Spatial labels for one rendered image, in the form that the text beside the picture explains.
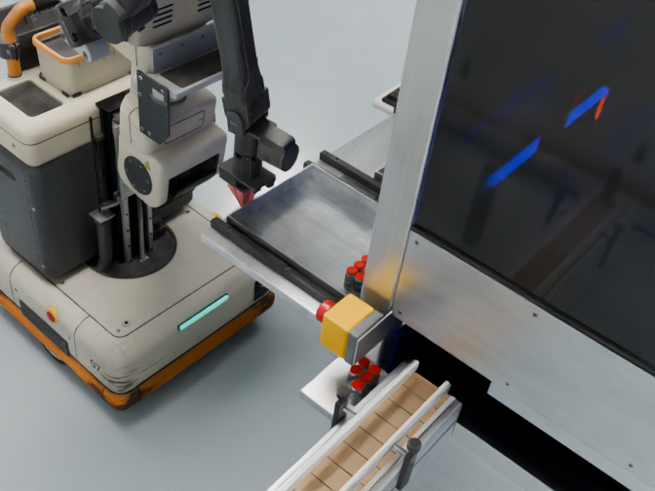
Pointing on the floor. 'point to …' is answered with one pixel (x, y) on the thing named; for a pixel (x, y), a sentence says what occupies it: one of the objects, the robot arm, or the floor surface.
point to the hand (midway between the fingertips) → (245, 205)
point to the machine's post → (409, 153)
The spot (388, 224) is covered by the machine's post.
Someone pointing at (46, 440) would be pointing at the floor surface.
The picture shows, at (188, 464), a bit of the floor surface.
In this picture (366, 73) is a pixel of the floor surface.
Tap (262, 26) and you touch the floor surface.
